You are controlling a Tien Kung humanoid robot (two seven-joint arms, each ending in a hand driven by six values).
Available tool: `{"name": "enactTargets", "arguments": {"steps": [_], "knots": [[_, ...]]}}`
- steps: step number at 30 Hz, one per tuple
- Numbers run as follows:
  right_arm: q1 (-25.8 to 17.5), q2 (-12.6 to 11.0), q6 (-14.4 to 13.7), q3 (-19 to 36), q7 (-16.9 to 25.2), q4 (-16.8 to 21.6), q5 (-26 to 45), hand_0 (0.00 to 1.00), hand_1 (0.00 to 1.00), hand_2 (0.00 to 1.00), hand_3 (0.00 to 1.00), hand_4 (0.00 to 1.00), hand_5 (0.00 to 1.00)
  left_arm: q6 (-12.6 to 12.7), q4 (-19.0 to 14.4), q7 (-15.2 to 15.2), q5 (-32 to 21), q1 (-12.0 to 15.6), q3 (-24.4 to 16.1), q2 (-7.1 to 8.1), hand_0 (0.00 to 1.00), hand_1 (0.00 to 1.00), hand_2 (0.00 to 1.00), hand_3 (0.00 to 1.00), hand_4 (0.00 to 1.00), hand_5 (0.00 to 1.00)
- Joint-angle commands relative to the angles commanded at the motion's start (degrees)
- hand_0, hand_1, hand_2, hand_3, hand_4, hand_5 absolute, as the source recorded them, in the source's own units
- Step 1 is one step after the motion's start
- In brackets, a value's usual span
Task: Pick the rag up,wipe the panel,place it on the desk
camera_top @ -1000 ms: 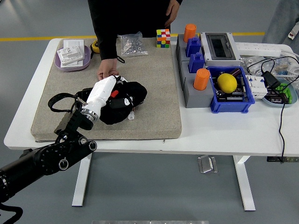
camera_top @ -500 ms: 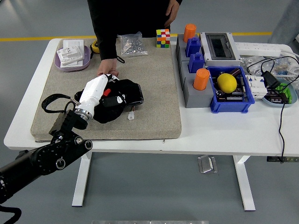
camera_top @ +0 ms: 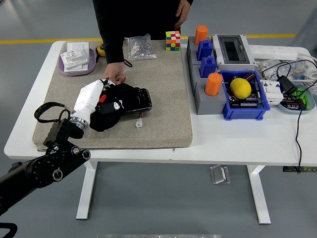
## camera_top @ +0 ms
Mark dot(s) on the black table control box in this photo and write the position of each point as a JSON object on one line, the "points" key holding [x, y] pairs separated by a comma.
{"points": [[289, 169]]}

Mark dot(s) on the green plastic part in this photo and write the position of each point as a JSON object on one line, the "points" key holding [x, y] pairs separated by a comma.
{"points": [[301, 93]]}

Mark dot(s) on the yellow tape measure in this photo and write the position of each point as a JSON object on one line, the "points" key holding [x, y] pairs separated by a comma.
{"points": [[100, 49]]}

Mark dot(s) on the person's right forearm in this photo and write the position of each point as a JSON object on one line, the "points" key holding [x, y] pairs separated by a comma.
{"points": [[114, 49]]}

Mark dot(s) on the person's right hand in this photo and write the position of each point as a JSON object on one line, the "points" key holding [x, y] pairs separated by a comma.
{"points": [[115, 70]]}

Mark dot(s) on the white flat wall plate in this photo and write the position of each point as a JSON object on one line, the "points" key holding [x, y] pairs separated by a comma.
{"points": [[78, 45]]}

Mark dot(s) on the grey-brown mat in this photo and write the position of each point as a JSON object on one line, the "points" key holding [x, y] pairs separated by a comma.
{"points": [[161, 99]]}

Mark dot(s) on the yellow lemon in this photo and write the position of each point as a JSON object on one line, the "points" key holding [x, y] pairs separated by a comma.
{"points": [[240, 88]]}

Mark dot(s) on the light blue dish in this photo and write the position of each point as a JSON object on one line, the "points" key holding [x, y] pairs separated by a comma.
{"points": [[292, 110]]}

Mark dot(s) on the orange cylinder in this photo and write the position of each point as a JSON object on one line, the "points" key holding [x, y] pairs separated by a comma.
{"points": [[201, 33], [213, 84]]}

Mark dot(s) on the white wall switch panel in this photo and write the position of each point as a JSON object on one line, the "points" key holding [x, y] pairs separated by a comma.
{"points": [[74, 67]]}

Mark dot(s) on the black rag with red tag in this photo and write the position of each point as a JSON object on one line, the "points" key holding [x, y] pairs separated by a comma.
{"points": [[106, 122]]}

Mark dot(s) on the silver metal floor plate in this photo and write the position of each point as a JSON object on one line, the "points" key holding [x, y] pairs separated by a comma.
{"points": [[220, 174]]}

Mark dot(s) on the dark circuit board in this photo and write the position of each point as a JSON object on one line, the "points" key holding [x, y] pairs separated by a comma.
{"points": [[247, 102]]}

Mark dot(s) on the white power strip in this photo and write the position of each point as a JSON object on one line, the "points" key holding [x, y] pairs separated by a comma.
{"points": [[272, 52]]}

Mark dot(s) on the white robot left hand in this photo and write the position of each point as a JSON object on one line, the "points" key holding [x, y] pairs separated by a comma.
{"points": [[88, 99]]}

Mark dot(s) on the white electrical distribution box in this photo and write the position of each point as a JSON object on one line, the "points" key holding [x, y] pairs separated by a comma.
{"points": [[218, 49]]}

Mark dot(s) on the colourful puzzle cube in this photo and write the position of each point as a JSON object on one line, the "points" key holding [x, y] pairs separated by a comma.
{"points": [[173, 41]]}

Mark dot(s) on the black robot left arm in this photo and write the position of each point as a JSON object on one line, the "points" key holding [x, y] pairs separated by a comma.
{"points": [[49, 168]]}

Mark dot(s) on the white circuit breaker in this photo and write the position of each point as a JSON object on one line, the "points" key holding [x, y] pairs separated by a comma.
{"points": [[272, 94]]}

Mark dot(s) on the white table leg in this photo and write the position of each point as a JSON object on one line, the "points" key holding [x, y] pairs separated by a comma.
{"points": [[86, 191], [260, 196]]}

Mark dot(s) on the clear bag of screws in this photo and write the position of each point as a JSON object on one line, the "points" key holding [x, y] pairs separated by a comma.
{"points": [[141, 48]]}

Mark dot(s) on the purple oval tray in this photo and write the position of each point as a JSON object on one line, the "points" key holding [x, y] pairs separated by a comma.
{"points": [[91, 64]]}

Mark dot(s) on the white socket module with holes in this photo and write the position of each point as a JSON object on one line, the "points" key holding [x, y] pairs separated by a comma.
{"points": [[74, 57]]}

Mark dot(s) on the dark cylindrical capacitor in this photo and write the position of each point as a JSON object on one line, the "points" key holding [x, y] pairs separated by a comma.
{"points": [[250, 76]]}

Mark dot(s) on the blue plastic bin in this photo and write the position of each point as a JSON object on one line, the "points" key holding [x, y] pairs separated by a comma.
{"points": [[245, 114]]}

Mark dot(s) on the clear bag of small parts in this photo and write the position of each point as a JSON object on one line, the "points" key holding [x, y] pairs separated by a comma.
{"points": [[262, 65]]}

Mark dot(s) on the person's left hand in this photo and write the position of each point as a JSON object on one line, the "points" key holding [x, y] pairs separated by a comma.
{"points": [[183, 12]]}

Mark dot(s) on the blue peg block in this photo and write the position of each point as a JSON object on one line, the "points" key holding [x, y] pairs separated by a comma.
{"points": [[205, 50], [208, 68]]}

